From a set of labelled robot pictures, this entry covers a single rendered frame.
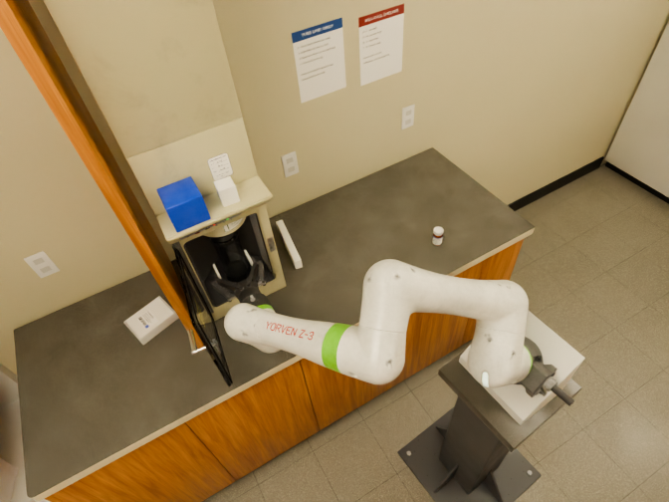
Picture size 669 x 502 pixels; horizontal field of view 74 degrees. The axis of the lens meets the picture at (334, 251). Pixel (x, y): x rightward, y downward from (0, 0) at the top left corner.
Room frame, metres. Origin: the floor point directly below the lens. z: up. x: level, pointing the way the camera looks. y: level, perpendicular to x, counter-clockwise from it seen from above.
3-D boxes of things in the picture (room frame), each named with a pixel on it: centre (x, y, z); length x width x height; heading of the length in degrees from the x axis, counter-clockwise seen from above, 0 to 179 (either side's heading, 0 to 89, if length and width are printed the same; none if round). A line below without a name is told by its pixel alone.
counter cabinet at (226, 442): (1.17, 0.22, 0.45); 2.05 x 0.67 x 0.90; 115
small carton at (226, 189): (1.01, 0.29, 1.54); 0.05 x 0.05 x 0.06; 21
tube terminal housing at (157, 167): (1.15, 0.41, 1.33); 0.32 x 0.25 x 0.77; 115
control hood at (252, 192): (0.99, 0.33, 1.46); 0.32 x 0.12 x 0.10; 115
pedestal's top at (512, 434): (0.62, -0.52, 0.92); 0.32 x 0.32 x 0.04; 30
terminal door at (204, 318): (0.81, 0.44, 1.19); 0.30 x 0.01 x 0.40; 18
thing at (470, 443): (0.62, -0.52, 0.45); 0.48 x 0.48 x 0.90; 30
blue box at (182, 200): (0.95, 0.40, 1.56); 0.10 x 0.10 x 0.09; 25
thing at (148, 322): (1.00, 0.73, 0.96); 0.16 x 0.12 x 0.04; 132
